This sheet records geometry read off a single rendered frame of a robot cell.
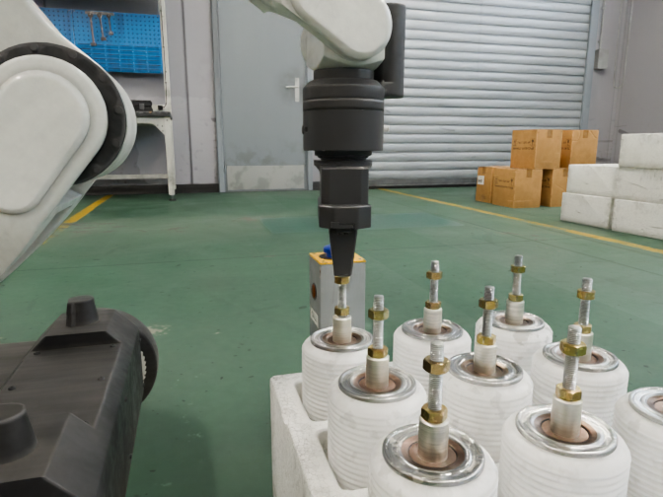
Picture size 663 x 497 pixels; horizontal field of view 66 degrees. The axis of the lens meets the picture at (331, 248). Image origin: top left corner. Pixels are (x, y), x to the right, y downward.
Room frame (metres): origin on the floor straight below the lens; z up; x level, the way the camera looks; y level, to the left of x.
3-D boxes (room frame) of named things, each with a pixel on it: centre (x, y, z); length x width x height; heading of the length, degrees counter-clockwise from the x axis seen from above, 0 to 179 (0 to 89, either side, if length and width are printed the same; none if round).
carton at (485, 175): (4.40, -1.45, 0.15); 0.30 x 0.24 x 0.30; 105
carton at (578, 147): (4.24, -1.97, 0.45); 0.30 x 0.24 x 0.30; 13
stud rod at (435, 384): (0.34, -0.08, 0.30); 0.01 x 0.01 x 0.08
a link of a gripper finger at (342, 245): (0.56, -0.01, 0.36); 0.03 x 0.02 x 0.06; 92
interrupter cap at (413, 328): (0.60, -0.13, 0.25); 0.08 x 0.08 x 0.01
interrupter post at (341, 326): (0.57, -0.01, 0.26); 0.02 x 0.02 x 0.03
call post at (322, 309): (0.75, -0.01, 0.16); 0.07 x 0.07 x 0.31; 16
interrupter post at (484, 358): (0.49, -0.16, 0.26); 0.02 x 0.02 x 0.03
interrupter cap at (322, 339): (0.57, -0.01, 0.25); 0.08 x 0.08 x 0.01
